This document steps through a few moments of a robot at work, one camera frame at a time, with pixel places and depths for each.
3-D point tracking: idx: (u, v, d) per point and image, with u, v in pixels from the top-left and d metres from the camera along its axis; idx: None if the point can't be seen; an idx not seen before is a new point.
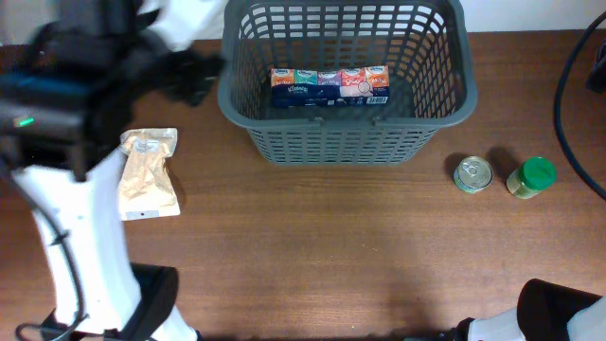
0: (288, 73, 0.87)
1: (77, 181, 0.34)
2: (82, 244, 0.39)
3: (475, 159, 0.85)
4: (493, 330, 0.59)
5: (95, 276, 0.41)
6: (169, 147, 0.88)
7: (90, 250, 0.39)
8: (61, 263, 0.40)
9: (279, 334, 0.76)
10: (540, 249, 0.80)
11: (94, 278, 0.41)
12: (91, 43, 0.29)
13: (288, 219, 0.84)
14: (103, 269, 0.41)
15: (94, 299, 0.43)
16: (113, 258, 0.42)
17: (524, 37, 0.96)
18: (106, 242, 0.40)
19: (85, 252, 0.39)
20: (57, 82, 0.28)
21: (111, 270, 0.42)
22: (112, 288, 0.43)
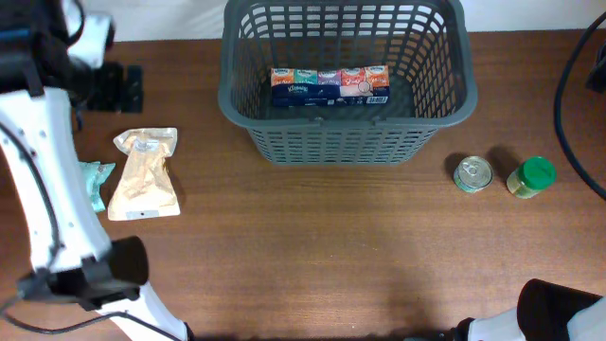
0: (288, 73, 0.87)
1: (35, 97, 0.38)
2: (49, 159, 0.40)
3: (475, 159, 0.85)
4: (493, 330, 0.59)
5: (66, 196, 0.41)
6: (169, 147, 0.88)
7: (57, 167, 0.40)
8: (28, 188, 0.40)
9: (280, 334, 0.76)
10: (540, 249, 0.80)
11: (63, 199, 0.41)
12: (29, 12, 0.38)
13: (288, 219, 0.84)
14: (72, 191, 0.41)
15: (67, 224, 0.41)
16: (81, 184, 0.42)
17: (524, 37, 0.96)
18: (72, 170, 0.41)
19: (52, 170, 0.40)
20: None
21: (79, 195, 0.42)
22: (80, 215, 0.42)
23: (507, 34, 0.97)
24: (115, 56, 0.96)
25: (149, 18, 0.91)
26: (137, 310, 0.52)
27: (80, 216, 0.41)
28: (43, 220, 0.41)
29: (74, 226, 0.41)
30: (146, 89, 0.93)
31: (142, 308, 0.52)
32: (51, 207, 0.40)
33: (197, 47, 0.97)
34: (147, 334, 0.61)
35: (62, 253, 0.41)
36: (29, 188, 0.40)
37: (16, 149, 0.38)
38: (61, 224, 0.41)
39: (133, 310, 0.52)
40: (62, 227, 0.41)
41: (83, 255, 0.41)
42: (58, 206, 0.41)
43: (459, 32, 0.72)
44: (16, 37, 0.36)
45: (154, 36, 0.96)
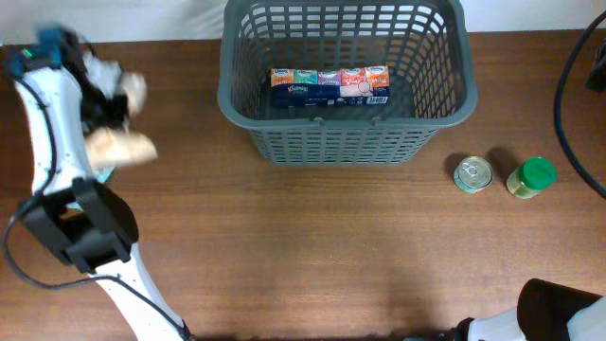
0: (288, 73, 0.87)
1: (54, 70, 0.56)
2: (62, 113, 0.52)
3: (476, 159, 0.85)
4: (493, 330, 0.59)
5: (62, 133, 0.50)
6: (137, 135, 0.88)
7: (60, 123, 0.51)
8: (38, 131, 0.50)
9: (280, 334, 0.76)
10: (540, 249, 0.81)
11: (62, 135, 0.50)
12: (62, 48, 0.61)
13: (288, 219, 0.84)
14: (75, 133, 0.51)
15: (64, 153, 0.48)
16: (77, 134, 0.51)
17: (523, 38, 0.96)
18: (73, 118, 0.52)
19: (62, 126, 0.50)
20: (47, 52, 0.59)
21: (76, 135, 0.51)
22: (77, 151, 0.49)
23: (506, 35, 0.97)
24: (115, 56, 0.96)
25: (148, 18, 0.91)
26: (129, 276, 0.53)
27: (74, 141, 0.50)
28: (44, 157, 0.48)
29: (69, 158, 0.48)
30: (146, 89, 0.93)
31: (133, 274, 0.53)
32: (55, 146, 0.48)
33: (197, 48, 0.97)
34: (140, 315, 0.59)
35: (58, 179, 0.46)
36: (39, 134, 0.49)
37: (34, 100, 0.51)
38: (57, 155, 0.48)
39: (124, 276, 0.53)
40: (58, 158, 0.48)
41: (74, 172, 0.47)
42: (58, 145, 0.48)
43: (459, 32, 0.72)
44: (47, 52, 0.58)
45: (154, 36, 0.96)
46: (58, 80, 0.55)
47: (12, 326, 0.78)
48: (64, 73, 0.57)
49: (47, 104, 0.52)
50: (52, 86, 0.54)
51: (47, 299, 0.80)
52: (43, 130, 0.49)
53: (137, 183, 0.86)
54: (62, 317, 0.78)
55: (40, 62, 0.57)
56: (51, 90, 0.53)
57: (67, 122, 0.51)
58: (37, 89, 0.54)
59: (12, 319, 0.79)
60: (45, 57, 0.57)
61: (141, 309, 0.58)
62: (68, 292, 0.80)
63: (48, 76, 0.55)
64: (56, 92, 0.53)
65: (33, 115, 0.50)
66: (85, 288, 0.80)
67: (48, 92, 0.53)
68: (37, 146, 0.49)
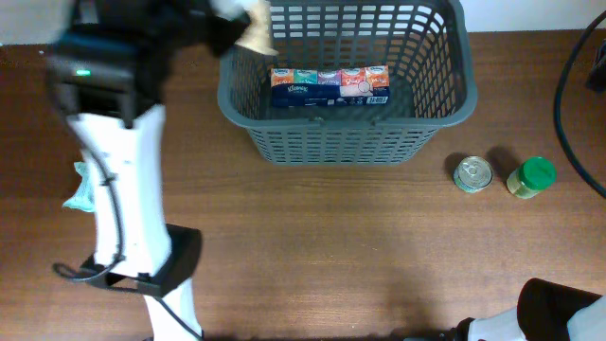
0: (288, 73, 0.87)
1: (124, 127, 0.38)
2: (128, 189, 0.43)
3: (475, 159, 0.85)
4: (493, 330, 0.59)
5: (134, 217, 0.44)
6: None
7: (126, 207, 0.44)
8: (104, 203, 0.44)
9: (280, 334, 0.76)
10: (540, 249, 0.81)
11: (134, 220, 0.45)
12: (136, 26, 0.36)
13: (288, 220, 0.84)
14: (145, 215, 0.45)
15: (132, 241, 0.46)
16: (152, 206, 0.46)
17: (523, 37, 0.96)
18: (147, 192, 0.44)
19: (133, 211, 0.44)
20: (104, 42, 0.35)
21: (149, 218, 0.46)
22: (147, 234, 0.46)
23: (506, 35, 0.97)
24: None
25: None
26: (170, 288, 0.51)
27: (141, 229, 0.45)
28: (112, 234, 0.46)
29: (136, 249, 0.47)
30: None
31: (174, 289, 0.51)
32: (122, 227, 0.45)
33: None
34: (157, 310, 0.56)
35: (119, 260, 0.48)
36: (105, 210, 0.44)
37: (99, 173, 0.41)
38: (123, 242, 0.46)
39: (167, 287, 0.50)
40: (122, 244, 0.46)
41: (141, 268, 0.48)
42: (126, 230, 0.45)
43: (459, 32, 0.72)
44: (123, 44, 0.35)
45: None
46: (122, 147, 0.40)
47: (12, 326, 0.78)
48: (140, 132, 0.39)
49: (113, 179, 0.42)
50: (115, 153, 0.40)
51: (47, 298, 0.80)
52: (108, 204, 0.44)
53: None
54: (62, 317, 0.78)
55: (106, 62, 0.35)
56: (112, 157, 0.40)
57: (144, 196, 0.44)
58: (94, 146, 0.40)
59: (11, 318, 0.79)
60: (115, 50, 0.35)
61: (164, 308, 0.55)
62: (68, 292, 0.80)
63: (108, 131, 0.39)
64: (124, 164, 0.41)
65: (98, 186, 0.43)
66: (85, 288, 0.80)
67: (114, 163, 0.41)
68: (103, 215, 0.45)
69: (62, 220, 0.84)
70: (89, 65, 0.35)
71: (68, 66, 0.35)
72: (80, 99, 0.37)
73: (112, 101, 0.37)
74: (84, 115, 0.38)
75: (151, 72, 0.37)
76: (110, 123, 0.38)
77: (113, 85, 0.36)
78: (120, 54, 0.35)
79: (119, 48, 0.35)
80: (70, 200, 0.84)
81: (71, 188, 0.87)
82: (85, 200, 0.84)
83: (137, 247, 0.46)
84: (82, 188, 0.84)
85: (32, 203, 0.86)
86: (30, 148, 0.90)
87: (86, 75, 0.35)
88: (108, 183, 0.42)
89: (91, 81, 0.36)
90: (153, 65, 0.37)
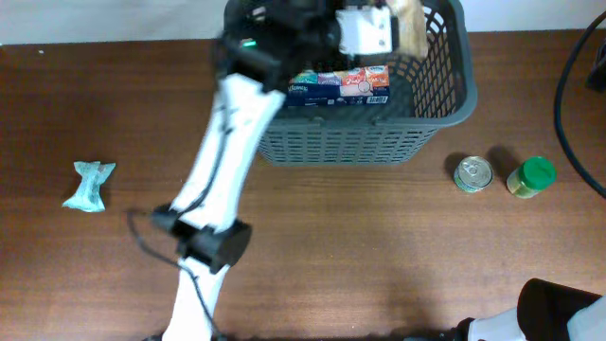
0: None
1: (261, 93, 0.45)
2: (237, 145, 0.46)
3: (475, 159, 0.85)
4: (492, 330, 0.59)
5: (231, 170, 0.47)
6: None
7: (229, 158, 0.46)
8: (211, 151, 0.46)
9: (280, 334, 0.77)
10: (540, 249, 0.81)
11: (228, 174, 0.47)
12: (290, 26, 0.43)
13: (288, 220, 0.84)
14: (238, 172, 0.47)
15: (216, 193, 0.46)
16: (241, 171, 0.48)
17: (523, 37, 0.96)
18: (246, 157, 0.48)
19: (232, 166, 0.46)
20: (270, 34, 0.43)
21: (237, 179, 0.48)
22: (230, 195, 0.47)
23: (507, 34, 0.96)
24: (116, 57, 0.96)
25: (146, 18, 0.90)
26: (206, 281, 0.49)
27: (229, 185, 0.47)
28: (203, 181, 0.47)
29: (220, 203, 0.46)
30: (147, 90, 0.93)
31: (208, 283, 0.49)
32: (217, 177, 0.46)
33: (196, 47, 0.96)
34: (181, 318, 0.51)
35: (196, 211, 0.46)
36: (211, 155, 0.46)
37: (220, 121, 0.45)
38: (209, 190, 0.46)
39: (201, 280, 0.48)
40: (209, 193, 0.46)
41: (213, 222, 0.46)
42: (219, 178, 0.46)
43: (459, 32, 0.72)
44: (282, 43, 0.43)
45: (153, 36, 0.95)
46: (251, 102, 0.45)
47: (13, 326, 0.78)
48: (270, 101, 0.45)
49: (229, 130, 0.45)
50: (242, 110, 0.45)
51: (47, 298, 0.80)
52: (215, 151, 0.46)
53: (138, 183, 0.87)
54: (62, 317, 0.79)
55: (265, 52, 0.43)
56: (240, 111, 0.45)
57: (243, 160, 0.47)
58: (225, 98, 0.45)
59: (12, 318, 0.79)
60: (275, 47, 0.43)
61: (189, 313, 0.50)
62: (68, 292, 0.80)
63: (245, 90, 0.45)
64: (246, 121, 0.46)
65: (213, 133, 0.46)
66: (85, 288, 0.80)
67: (239, 116, 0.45)
68: (204, 161, 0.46)
69: (62, 220, 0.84)
70: (255, 43, 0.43)
71: (239, 36, 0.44)
72: (234, 61, 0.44)
73: (257, 76, 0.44)
74: (234, 74, 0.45)
75: (295, 65, 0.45)
76: (250, 85, 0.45)
77: (261, 66, 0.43)
78: (276, 51, 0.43)
79: (277, 44, 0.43)
80: (70, 200, 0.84)
81: (70, 188, 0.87)
82: (85, 199, 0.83)
83: (222, 201, 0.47)
84: (82, 188, 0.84)
85: (33, 203, 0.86)
86: (30, 149, 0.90)
87: (249, 48, 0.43)
88: (226, 130, 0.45)
89: (250, 50, 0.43)
90: (299, 61, 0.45)
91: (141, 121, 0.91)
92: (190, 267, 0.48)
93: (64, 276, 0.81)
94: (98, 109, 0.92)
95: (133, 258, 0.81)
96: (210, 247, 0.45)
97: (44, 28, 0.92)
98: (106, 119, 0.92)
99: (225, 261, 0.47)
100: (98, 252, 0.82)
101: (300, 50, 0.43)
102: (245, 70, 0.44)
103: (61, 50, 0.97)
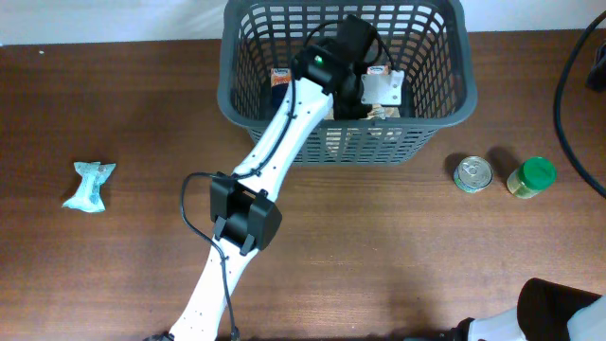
0: (287, 73, 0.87)
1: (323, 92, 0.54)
2: (297, 128, 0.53)
3: (475, 159, 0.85)
4: (492, 330, 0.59)
5: (288, 148, 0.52)
6: None
7: (289, 138, 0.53)
8: (275, 130, 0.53)
9: (280, 334, 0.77)
10: (540, 249, 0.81)
11: (286, 152, 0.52)
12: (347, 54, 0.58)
13: (289, 220, 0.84)
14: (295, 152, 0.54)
15: (273, 165, 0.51)
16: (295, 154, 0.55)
17: (523, 38, 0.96)
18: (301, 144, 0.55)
19: (290, 144, 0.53)
20: (333, 54, 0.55)
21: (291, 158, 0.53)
22: (283, 170, 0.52)
23: (507, 34, 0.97)
24: (117, 57, 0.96)
25: (146, 19, 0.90)
26: (235, 265, 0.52)
27: (285, 161, 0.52)
28: (260, 154, 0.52)
29: (274, 174, 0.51)
30: (147, 90, 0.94)
31: (238, 266, 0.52)
32: (276, 152, 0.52)
33: (196, 47, 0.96)
34: (198, 300, 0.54)
35: (252, 179, 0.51)
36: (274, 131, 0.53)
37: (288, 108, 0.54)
38: (266, 162, 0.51)
39: (231, 262, 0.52)
40: (266, 164, 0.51)
41: (265, 190, 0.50)
42: (276, 154, 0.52)
43: (459, 33, 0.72)
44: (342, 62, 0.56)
45: (153, 37, 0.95)
46: (315, 98, 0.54)
47: (13, 326, 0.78)
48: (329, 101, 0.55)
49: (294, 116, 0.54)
50: (307, 102, 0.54)
51: (47, 298, 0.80)
52: (278, 130, 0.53)
53: (138, 183, 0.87)
54: (62, 317, 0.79)
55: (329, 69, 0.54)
56: (303, 103, 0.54)
57: (299, 143, 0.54)
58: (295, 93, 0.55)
59: (12, 318, 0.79)
60: (338, 65, 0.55)
61: (207, 297, 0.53)
62: (68, 292, 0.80)
63: (311, 86, 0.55)
64: (307, 112, 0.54)
65: (280, 116, 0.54)
66: (85, 288, 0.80)
67: (302, 107, 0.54)
68: (268, 136, 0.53)
69: (62, 220, 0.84)
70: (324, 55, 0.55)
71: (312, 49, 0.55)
72: (305, 70, 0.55)
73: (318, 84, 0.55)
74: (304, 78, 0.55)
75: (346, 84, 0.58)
76: (314, 87, 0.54)
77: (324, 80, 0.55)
78: (336, 68, 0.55)
79: (339, 62, 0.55)
80: (70, 200, 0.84)
81: (70, 188, 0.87)
82: (85, 199, 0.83)
83: (276, 173, 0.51)
84: (82, 188, 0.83)
85: (33, 203, 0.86)
86: (31, 149, 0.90)
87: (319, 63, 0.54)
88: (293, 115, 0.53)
89: (318, 65, 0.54)
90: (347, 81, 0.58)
91: (141, 121, 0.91)
92: (222, 247, 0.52)
93: (64, 276, 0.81)
94: (98, 109, 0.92)
95: (133, 258, 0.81)
96: (255, 221, 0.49)
97: (44, 28, 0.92)
98: (106, 120, 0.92)
99: (260, 242, 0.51)
100: (98, 252, 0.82)
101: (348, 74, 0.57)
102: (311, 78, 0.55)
103: (62, 50, 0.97)
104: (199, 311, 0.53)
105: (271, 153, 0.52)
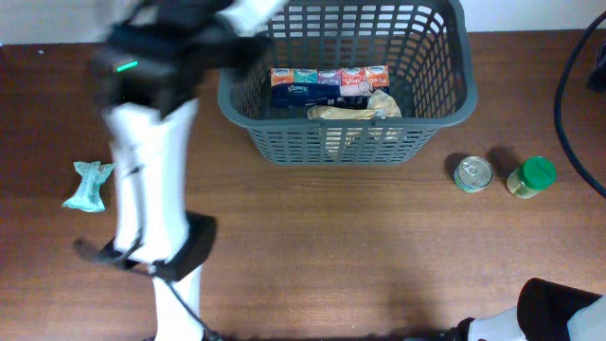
0: (288, 72, 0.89)
1: (157, 122, 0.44)
2: (152, 175, 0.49)
3: (475, 159, 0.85)
4: (493, 330, 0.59)
5: (158, 200, 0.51)
6: None
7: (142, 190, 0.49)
8: (129, 189, 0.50)
9: (279, 334, 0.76)
10: (540, 250, 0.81)
11: (158, 206, 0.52)
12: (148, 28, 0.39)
13: (289, 219, 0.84)
14: (169, 194, 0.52)
15: (150, 228, 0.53)
16: (174, 189, 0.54)
17: (523, 38, 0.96)
18: (173, 178, 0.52)
19: (154, 198, 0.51)
20: (139, 38, 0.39)
21: (170, 206, 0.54)
22: (166, 220, 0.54)
23: (506, 34, 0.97)
24: None
25: None
26: (182, 284, 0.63)
27: (162, 214, 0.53)
28: (132, 221, 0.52)
29: (152, 236, 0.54)
30: None
31: (185, 283, 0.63)
32: (144, 215, 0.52)
33: None
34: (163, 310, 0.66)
35: (137, 248, 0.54)
36: (128, 198, 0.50)
37: (127, 163, 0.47)
38: (142, 231, 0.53)
39: (178, 283, 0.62)
40: (142, 234, 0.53)
41: (160, 258, 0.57)
42: (145, 216, 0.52)
43: (459, 32, 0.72)
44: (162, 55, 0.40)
45: None
46: (148, 139, 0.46)
47: (12, 325, 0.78)
48: (169, 128, 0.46)
49: (140, 165, 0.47)
50: (145, 145, 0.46)
51: (46, 298, 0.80)
52: (132, 188, 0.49)
53: None
54: (62, 317, 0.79)
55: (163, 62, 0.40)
56: (144, 147, 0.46)
57: (167, 185, 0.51)
58: (124, 132, 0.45)
59: (11, 318, 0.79)
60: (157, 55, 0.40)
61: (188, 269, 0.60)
62: (68, 291, 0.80)
63: (139, 122, 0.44)
64: (154, 153, 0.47)
65: (126, 175, 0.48)
66: (85, 288, 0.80)
67: (144, 152, 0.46)
68: (125, 200, 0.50)
69: (62, 220, 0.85)
70: (139, 50, 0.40)
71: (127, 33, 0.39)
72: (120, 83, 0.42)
73: (150, 100, 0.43)
74: (122, 102, 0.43)
75: (192, 70, 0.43)
76: (142, 116, 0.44)
77: (154, 80, 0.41)
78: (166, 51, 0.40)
79: (161, 44, 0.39)
80: (70, 199, 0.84)
81: (70, 188, 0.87)
82: (85, 198, 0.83)
83: (154, 234, 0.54)
84: (82, 188, 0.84)
85: (33, 203, 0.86)
86: (31, 148, 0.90)
87: (132, 67, 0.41)
88: (136, 170, 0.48)
89: (143, 57, 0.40)
90: (194, 64, 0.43)
91: None
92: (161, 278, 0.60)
93: (63, 276, 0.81)
94: None
95: None
96: (166, 271, 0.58)
97: None
98: None
99: (178, 271, 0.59)
100: None
101: (197, 48, 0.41)
102: (133, 94, 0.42)
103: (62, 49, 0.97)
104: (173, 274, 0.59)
105: (139, 219, 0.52)
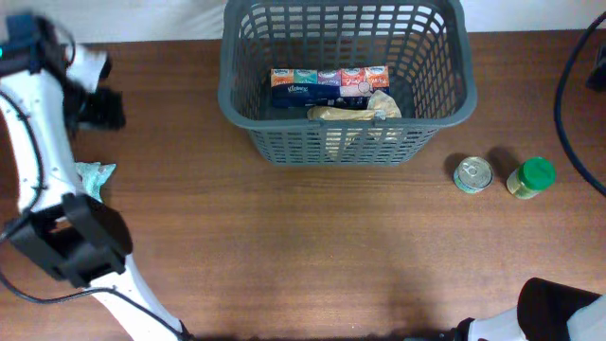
0: (288, 73, 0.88)
1: (34, 74, 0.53)
2: (39, 122, 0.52)
3: (476, 160, 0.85)
4: (493, 331, 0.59)
5: (45, 145, 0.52)
6: None
7: (23, 152, 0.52)
8: (20, 138, 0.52)
9: (280, 334, 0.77)
10: (540, 250, 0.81)
11: (50, 148, 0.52)
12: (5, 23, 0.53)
13: (289, 220, 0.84)
14: (58, 141, 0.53)
15: (52, 167, 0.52)
16: (63, 138, 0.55)
17: (523, 37, 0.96)
18: (57, 129, 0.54)
19: (46, 146, 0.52)
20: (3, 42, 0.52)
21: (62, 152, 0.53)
22: (64, 165, 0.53)
23: (506, 34, 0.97)
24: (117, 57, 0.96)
25: (148, 18, 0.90)
26: (125, 285, 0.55)
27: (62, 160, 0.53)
28: (27, 170, 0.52)
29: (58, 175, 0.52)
30: (147, 91, 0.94)
31: (127, 283, 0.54)
32: (44, 159, 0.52)
33: (197, 48, 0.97)
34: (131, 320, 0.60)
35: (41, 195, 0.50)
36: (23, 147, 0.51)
37: (15, 111, 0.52)
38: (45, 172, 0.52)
39: (121, 286, 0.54)
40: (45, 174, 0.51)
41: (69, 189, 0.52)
42: (31, 166, 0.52)
43: (459, 32, 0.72)
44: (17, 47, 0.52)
45: (154, 37, 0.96)
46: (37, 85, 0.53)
47: (12, 325, 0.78)
48: (43, 77, 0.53)
49: (26, 113, 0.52)
50: (27, 94, 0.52)
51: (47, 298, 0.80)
52: (24, 137, 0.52)
53: (137, 184, 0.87)
54: (62, 317, 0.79)
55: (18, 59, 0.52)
56: (25, 97, 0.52)
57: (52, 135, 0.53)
58: (16, 94, 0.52)
59: (12, 318, 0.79)
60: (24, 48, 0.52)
61: (126, 278, 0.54)
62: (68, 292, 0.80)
63: (22, 81, 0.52)
64: (34, 99, 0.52)
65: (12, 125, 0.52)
66: None
67: (26, 98, 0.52)
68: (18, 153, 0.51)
69: None
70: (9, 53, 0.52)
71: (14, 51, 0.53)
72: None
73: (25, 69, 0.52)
74: None
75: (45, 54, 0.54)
76: (22, 73, 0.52)
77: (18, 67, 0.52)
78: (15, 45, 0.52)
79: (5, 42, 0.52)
80: None
81: None
82: None
83: (59, 171, 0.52)
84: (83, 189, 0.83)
85: None
86: None
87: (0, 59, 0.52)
88: (26, 116, 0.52)
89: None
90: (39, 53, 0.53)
91: (140, 121, 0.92)
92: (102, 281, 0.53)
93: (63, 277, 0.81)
94: None
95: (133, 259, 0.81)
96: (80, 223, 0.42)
97: None
98: None
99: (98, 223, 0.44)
100: None
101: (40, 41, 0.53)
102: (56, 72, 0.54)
103: None
104: (113, 285, 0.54)
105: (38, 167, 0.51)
